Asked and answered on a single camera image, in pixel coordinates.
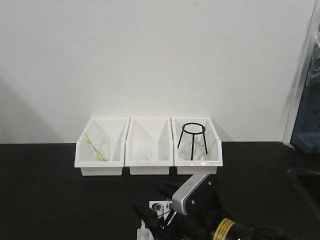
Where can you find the blue-grey pegboard drying rack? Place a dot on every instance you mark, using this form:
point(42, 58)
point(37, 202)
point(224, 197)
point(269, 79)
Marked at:
point(306, 131)

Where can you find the white storage bin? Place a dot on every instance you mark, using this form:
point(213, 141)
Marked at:
point(85, 160)
point(211, 161)
point(156, 132)

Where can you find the small clear glass beaker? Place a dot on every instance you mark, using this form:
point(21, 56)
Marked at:
point(145, 152)

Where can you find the plastic bag of grey pegs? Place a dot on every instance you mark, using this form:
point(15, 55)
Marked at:
point(313, 75)

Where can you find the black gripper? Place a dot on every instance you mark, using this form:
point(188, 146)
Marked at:
point(209, 223)

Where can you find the white left storage bin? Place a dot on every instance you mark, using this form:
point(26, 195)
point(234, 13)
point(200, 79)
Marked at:
point(85, 160)

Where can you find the black lab sink basin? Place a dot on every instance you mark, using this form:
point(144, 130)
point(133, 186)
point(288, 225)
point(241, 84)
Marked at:
point(307, 182)

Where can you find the clear glass test tube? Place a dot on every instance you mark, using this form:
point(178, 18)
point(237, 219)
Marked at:
point(162, 209)

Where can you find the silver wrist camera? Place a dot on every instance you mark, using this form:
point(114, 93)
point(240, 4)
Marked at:
point(195, 194)

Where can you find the black wire tripod stand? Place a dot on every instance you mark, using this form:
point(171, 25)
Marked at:
point(196, 131)

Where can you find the white middle storage bin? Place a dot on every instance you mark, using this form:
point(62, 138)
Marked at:
point(156, 132)

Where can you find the white test tube rack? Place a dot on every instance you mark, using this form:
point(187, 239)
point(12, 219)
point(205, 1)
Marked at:
point(153, 218)

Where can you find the white right storage bin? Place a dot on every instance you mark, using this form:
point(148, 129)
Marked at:
point(211, 161)

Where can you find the clear glass flask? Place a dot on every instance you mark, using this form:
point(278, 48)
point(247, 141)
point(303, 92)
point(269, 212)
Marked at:
point(193, 151)

